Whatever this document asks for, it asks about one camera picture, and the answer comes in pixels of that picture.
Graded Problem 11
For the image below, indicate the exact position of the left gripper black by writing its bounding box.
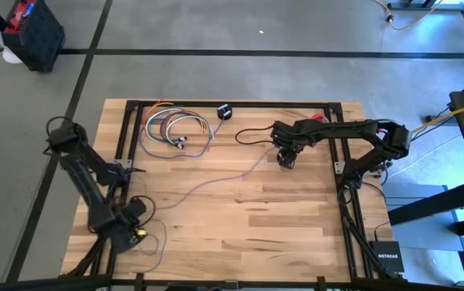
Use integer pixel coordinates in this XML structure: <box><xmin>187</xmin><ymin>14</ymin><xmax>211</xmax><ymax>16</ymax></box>
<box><xmin>112</xmin><ymin>198</ymin><xmax>149</xmax><ymax>255</ymax></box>

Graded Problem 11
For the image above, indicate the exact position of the long blue ethernet cable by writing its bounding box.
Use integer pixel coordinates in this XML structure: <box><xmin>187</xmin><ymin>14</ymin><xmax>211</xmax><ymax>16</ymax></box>
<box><xmin>134</xmin><ymin>145</ymin><xmax>277</xmax><ymax>274</ymax></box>

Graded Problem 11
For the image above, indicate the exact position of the small black round reel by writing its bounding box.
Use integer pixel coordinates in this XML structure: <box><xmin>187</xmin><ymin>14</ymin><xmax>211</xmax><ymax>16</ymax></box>
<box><xmin>217</xmin><ymin>103</ymin><xmax>234</xmax><ymax>121</ymax></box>

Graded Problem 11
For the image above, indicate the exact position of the black stand base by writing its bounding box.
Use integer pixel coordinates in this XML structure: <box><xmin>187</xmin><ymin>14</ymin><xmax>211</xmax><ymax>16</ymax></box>
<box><xmin>386</xmin><ymin>0</ymin><xmax>464</xmax><ymax>13</ymax></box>

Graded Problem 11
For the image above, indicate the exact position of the black storage bin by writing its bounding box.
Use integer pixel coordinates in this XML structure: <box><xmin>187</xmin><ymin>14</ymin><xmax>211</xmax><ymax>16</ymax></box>
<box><xmin>0</xmin><ymin>0</ymin><xmax>66</xmax><ymax>74</ymax></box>

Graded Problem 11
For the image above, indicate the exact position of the white floor object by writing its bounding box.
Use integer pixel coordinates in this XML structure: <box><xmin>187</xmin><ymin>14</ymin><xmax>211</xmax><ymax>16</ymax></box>
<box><xmin>2</xmin><ymin>48</ymin><xmax>23</xmax><ymax>65</ymax></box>

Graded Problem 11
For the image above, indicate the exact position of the red box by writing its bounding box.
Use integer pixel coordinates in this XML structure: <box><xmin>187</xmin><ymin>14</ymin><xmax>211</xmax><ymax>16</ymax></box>
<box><xmin>4</xmin><ymin>0</ymin><xmax>36</xmax><ymax>34</ymax></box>

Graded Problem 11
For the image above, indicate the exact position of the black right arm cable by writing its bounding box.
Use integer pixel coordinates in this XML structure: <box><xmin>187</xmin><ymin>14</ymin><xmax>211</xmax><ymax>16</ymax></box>
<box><xmin>234</xmin><ymin>126</ymin><xmax>276</xmax><ymax>146</ymax></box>

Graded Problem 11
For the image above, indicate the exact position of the cable connector bundle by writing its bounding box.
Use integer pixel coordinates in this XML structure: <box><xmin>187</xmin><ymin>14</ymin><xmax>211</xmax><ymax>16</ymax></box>
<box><xmin>144</xmin><ymin>107</ymin><xmax>187</xmax><ymax>146</ymax></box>

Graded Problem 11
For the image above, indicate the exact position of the black Netgear network switch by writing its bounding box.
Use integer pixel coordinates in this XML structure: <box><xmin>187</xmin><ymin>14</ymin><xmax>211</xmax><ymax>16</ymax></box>
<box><xmin>368</xmin><ymin>240</ymin><xmax>406</xmax><ymax>274</ymax></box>

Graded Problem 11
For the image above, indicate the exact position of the beige floor cable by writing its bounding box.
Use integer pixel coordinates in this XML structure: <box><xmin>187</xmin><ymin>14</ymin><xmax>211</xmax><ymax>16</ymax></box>
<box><xmin>373</xmin><ymin>0</ymin><xmax>445</xmax><ymax>32</ymax></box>

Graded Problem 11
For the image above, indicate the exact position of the yellow hanging cable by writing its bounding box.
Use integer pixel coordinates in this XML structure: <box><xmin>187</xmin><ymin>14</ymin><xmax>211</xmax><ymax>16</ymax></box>
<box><xmin>409</xmin><ymin>96</ymin><xmax>464</xmax><ymax>134</ymax></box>

